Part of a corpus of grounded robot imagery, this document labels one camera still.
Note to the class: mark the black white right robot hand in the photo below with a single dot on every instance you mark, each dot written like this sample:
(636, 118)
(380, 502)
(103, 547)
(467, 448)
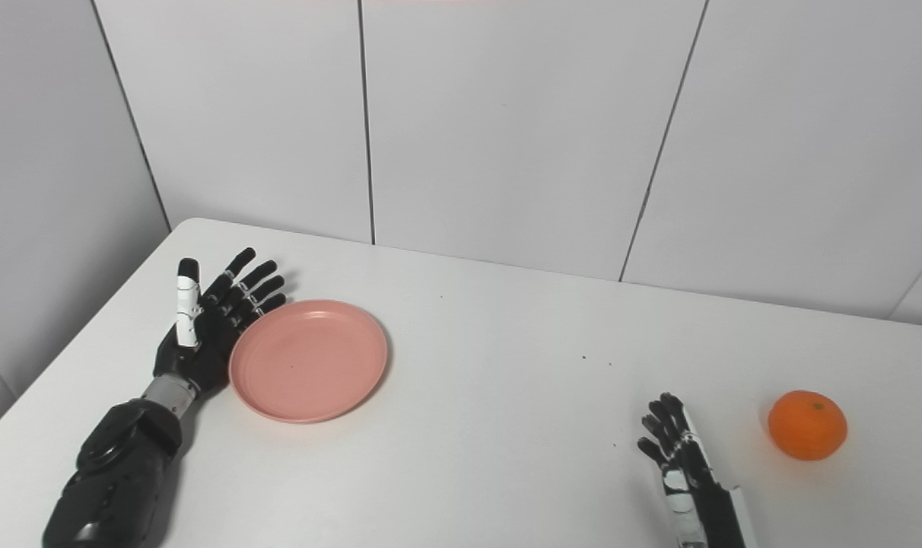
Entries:
(697, 487)

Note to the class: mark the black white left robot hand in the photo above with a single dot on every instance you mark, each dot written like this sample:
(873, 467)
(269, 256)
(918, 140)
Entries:
(206, 342)

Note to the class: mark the pink round plate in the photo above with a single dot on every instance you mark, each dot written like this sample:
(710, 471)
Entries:
(309, 361)

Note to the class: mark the orange fruit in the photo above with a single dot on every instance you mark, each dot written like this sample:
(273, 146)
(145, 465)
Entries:
(807, 425)

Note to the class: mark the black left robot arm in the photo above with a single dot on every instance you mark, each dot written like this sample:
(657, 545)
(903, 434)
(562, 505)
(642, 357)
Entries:
(119, 472)

